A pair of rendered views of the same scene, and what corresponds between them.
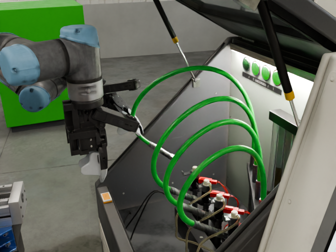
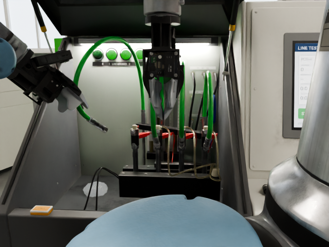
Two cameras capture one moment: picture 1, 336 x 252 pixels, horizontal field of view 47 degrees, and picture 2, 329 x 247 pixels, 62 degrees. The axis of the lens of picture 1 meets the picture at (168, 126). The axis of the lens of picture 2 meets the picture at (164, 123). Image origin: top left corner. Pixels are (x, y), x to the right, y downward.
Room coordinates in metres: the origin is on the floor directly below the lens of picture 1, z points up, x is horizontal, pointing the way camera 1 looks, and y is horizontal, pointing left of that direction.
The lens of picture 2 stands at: (0.56, 0.72, 1.36)
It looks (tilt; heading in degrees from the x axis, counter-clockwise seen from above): 13 degrees down; 293
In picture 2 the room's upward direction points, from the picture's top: straight up
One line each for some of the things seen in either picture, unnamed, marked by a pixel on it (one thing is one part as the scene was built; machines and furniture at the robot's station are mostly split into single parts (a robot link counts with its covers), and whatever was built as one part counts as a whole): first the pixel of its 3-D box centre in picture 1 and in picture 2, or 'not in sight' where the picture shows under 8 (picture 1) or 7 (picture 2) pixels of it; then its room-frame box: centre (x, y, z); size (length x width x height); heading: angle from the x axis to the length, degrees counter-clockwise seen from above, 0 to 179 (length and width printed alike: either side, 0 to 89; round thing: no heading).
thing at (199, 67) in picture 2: not in sight; (201, 96); (0.87, -0.41, 1.21); 0.13 x 0.03 x 0.31; 19
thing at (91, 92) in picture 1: (85, 89); (164, 7); (0.79, 0.17, 1.46); 0.08 x 0.08 x 0.05
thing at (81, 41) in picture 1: (80, 53); not in sight; (0.79, 0.18, 1.54); 0.09 x 0.08 x 0.11; 130
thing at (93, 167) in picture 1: (93, 169); (170, 100); (0.78, 0.17, 1.28); 0.06 x 0.03 x 0.09; 110
